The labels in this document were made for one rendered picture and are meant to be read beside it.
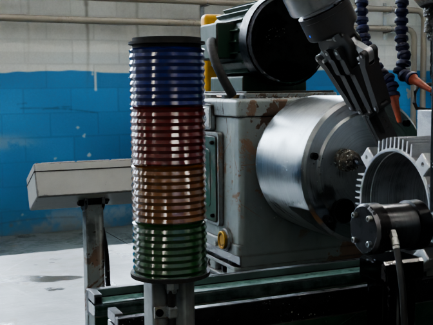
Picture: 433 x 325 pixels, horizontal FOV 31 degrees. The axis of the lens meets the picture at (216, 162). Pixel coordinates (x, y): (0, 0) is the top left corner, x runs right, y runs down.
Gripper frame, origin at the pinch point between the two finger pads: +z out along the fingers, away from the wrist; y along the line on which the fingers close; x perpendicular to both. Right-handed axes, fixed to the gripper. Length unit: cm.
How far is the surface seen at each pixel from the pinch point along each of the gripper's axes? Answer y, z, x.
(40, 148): 548, 62, -25
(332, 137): 14.7, 1.8, 0.1
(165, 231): -39, -20, 43
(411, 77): 5.7, -2.0, -12.1
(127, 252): 78, 19, 29
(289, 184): 19.8, 6.1, 8.7
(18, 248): 491, 108, 36
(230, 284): -1.5, 4.4, 31.6
